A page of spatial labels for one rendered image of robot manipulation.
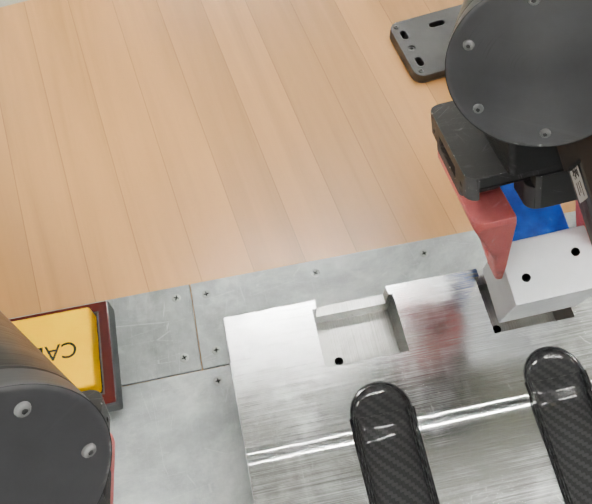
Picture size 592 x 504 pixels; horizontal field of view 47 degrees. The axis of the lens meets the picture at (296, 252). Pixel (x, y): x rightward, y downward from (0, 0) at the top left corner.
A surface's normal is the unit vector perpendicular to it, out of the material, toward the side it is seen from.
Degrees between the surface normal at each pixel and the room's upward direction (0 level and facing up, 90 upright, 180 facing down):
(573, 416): 5
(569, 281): 12
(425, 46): 0
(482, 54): 75
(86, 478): 67
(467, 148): 22
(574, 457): 3
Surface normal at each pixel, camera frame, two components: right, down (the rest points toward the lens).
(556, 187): 0.12, 0.67
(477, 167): -0.19, -0.70
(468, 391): 0.00, -0.45
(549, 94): -0.32, 0.70
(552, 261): -0.11, -0.28
